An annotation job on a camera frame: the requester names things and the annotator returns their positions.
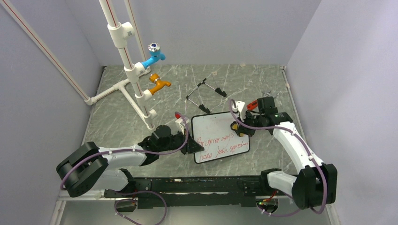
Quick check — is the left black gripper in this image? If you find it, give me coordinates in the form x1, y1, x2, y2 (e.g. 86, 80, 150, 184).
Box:
158, 128, 204, 155

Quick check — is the small black-framed whiteboard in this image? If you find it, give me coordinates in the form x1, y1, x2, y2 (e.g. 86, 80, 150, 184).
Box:
191, 112, 250, 164

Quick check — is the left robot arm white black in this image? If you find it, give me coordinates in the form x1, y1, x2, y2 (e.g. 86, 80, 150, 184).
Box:
56, 125, 204, 197

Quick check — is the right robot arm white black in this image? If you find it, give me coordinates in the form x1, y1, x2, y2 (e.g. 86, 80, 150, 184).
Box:
229, 96, 337, 214

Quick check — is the orange faucet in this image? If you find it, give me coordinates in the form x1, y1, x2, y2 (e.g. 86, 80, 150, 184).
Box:
149, 73, 171, 95

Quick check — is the blue faucet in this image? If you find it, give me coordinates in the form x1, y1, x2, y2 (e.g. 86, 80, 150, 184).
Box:
141, 42, 166, 69

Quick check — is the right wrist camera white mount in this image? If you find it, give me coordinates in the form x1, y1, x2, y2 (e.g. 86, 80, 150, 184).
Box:
232, 101, 247, 121

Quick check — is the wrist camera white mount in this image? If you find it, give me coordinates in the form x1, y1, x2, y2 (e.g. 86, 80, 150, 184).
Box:
232, 101, 247, 121
175, 113, 190, 135

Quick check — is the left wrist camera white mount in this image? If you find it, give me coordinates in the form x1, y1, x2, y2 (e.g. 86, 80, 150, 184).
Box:
175, 113, 190, 135

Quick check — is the black wire whiteboard stand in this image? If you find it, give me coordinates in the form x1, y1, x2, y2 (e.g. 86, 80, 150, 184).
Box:
185, 72, 227, 114

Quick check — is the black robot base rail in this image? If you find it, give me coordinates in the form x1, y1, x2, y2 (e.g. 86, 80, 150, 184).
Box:
103, 175, 288, 213

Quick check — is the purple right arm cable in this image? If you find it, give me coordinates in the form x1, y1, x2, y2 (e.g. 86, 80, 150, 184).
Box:
228, 98, 328, 218

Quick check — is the white PVC pipe frame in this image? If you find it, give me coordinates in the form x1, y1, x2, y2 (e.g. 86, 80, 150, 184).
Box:
86, 0, 157, 131

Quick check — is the aluminium extrusion frame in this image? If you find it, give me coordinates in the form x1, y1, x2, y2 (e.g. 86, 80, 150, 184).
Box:
49, 177, 339, 225

